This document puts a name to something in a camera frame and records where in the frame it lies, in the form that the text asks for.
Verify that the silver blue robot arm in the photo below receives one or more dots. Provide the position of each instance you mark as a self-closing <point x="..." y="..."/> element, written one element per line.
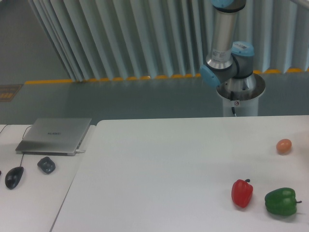
<point x="227" y="59"/>

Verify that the dark grey small device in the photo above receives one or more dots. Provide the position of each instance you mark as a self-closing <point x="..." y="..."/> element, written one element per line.
<point x="46" y="165"/>

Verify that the green bell pepper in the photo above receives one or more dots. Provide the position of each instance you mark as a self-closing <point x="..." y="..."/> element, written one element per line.
<point x="282" y="202"/>

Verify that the silver closed laptop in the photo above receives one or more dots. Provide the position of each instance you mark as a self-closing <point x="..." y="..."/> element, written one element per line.
<point x="54" y="136"/>

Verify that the brown egg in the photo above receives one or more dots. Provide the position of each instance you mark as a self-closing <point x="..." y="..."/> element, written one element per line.
<point x="283" y="146"/>

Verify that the white pleated curtain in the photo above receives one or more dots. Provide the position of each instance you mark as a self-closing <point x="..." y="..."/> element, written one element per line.
<point x="111" y="39"/>

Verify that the black computer mouse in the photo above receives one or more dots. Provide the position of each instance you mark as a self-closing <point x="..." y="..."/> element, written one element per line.
<point x="13" y="177"/>

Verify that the red bell pepper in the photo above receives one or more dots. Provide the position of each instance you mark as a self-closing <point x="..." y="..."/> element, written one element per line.
<point x="241" y="192"/>

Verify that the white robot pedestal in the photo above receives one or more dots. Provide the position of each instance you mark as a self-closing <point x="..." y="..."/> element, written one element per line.
<point x="240" y="97"/>

